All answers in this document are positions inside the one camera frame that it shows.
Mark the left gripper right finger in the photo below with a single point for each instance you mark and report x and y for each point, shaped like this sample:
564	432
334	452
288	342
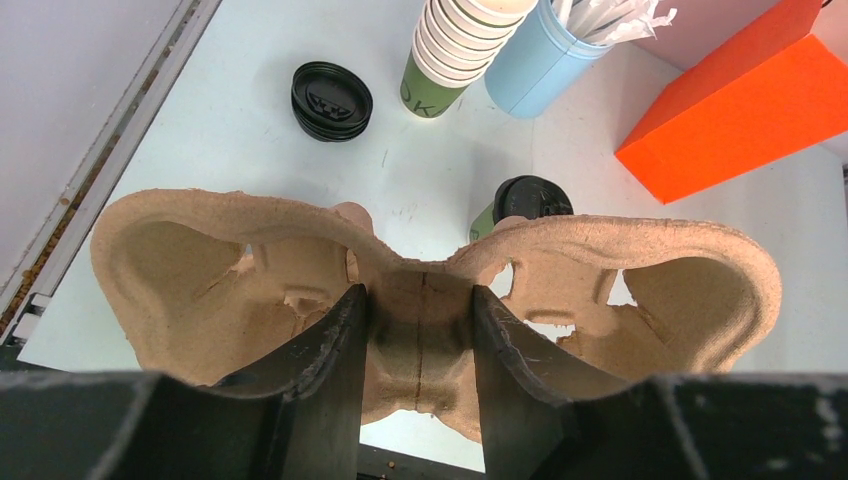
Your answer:
546	414

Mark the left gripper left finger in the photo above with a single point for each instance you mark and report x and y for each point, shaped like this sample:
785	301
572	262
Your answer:
334	345

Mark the brown cardboard cup carrier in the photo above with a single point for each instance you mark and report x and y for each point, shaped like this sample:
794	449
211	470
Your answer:
204	284

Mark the green paper coffee cup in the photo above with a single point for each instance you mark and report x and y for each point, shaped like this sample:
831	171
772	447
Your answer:
483	224

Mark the orange paper bag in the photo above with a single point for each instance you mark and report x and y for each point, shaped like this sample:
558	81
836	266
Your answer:
771	90

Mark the black plastic lid stack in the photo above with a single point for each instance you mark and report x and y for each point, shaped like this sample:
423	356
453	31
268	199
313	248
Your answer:
329	102

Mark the light blue holder cup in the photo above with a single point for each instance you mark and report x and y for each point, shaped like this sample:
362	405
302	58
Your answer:
538	63

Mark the stack of paper cups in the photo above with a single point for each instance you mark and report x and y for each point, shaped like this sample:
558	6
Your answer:
454	43

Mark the white stirrer packets bundle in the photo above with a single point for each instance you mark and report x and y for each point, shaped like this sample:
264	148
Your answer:
611	22

